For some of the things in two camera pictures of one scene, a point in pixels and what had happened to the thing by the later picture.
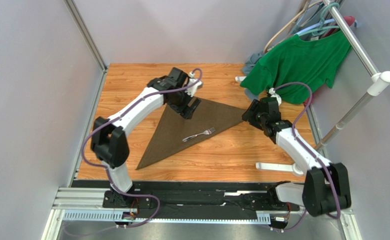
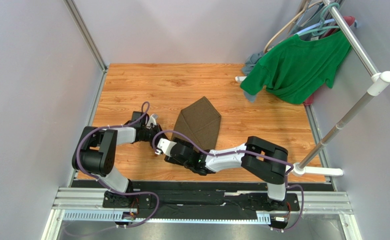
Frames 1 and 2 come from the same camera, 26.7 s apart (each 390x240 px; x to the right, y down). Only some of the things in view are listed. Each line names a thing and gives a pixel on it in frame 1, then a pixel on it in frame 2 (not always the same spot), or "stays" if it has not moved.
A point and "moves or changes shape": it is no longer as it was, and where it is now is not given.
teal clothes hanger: x=319 y=31 stays
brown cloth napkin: x=173 y=132 moves or changes shape
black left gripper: x=188 y=112 to x=157 y=128
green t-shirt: x=293 y=67 stays
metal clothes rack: x=379 y=80 stays
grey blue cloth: x=250 y=63 stays
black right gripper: x=250 y=114 to x=168 y=156
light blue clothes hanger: x=313 y=27 stays
